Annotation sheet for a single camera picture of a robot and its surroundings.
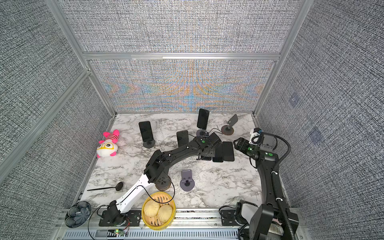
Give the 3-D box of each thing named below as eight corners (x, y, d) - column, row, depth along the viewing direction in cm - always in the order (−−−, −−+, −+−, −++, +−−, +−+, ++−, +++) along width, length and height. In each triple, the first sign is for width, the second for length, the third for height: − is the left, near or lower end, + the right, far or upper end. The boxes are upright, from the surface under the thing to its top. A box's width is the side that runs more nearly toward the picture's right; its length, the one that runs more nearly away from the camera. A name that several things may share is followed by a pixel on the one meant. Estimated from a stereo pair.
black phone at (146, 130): (144, 145, 103) (137, 129, 90) (145, 137, 107) (139, 121, 94) (154, 145, 103) (148, 129, 90) (155, 137, 107) (150, 121, 94)
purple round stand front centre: (180, 191, 84) (179, 184, 75) (181, 177, 89) (180, 169, 80) (194, 191, 84) (194, 184, 75) (194, 177, 89) (194, 169, 80)
